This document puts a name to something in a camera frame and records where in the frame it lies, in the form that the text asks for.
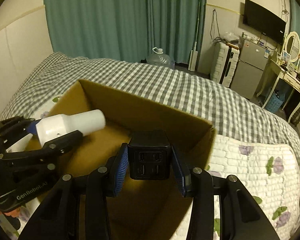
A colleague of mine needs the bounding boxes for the white dressing table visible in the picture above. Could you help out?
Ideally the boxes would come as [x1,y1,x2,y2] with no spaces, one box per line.
[256,59,300,123]

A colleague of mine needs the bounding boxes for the black cube charger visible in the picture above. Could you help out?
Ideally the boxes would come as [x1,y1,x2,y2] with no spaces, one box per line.
[127,130,171,180]

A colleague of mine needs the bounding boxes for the brown cardboard box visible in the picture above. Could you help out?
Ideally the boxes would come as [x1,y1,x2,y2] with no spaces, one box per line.
[50,80,215,239]

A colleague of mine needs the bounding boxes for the white oval vanity mirror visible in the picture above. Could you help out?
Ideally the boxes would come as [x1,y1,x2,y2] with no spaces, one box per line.
[283,31,300,63]

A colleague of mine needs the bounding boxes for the blue laundry basket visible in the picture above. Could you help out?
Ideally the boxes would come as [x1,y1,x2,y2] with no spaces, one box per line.
[265,90,285,113]

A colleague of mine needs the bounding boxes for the wall mounted black television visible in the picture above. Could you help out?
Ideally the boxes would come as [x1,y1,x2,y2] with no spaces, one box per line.
[243,0,286,45]

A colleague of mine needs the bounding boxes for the small grey fridge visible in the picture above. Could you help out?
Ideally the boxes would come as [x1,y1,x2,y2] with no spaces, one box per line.
[230,39,270,100]

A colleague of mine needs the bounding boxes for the white suitcase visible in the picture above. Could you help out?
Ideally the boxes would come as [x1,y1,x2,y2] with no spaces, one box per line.
[210,42,240,88]

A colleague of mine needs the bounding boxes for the clear water jug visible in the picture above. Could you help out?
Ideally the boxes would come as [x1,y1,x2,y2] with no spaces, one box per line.
[146,47,171,67]

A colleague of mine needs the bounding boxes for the grey checked bed sheet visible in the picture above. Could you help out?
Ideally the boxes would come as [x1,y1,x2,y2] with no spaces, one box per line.
[0,51,300,205]

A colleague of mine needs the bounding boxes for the person's hand on handle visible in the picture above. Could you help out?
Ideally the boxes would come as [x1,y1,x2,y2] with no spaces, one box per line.
[0,202,22,218]

